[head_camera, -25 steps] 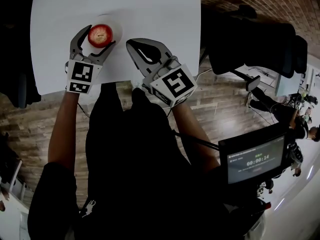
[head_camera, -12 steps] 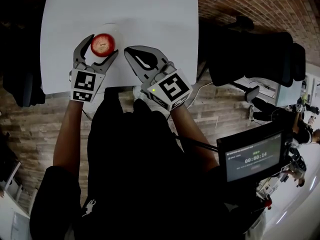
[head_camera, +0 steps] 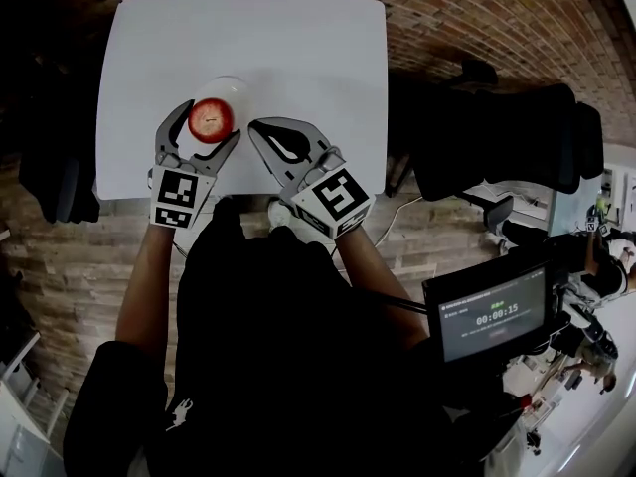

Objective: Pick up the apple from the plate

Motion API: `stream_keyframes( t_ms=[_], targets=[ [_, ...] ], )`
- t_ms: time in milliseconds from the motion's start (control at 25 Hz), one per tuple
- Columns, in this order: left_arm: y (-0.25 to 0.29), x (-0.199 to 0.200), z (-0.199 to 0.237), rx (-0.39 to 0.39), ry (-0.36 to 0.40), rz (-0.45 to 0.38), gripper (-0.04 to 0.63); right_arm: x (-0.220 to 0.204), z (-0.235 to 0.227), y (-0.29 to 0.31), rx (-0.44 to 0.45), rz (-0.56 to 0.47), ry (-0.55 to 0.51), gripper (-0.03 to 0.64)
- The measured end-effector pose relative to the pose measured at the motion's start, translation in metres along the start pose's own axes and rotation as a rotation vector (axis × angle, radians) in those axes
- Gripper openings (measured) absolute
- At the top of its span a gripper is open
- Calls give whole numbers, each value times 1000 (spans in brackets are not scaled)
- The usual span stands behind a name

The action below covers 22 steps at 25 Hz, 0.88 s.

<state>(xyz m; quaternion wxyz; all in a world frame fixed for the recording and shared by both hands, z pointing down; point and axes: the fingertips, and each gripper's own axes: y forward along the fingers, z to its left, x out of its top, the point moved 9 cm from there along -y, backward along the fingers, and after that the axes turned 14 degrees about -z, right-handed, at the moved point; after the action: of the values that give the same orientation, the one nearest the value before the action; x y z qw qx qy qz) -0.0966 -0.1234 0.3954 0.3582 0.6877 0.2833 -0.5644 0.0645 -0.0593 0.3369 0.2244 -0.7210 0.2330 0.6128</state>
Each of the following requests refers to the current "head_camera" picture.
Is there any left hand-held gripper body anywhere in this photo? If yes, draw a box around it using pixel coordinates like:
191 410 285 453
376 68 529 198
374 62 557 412
149 149 219 231

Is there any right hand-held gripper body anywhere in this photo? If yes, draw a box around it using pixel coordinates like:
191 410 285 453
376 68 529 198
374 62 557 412
278 146 376 240

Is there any red apple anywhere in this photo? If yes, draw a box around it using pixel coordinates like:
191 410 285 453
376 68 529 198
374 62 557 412
187 97 236 145

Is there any white plate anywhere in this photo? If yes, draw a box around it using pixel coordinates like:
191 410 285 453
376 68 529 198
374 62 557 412
190 75 255 134

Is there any person's left forearm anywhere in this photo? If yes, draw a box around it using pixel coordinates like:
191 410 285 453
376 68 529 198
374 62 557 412
114 223 176 350

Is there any person's right forearm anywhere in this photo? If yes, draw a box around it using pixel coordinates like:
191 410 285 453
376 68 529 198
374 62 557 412
332 225 430 353

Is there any person's white shoe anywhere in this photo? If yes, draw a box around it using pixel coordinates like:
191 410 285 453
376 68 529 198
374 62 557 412
267 198 295 229

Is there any person's black shirt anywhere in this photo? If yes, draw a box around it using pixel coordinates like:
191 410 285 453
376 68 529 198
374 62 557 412
62 197 513 477

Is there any black office chair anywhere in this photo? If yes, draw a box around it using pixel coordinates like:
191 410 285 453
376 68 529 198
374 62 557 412
385 59 606 240

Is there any black monitor screen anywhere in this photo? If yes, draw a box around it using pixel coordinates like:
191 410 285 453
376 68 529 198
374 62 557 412
421 259 554 365

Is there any white floor cable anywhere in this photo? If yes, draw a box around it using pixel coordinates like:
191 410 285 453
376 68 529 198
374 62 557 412
373 194 424 248

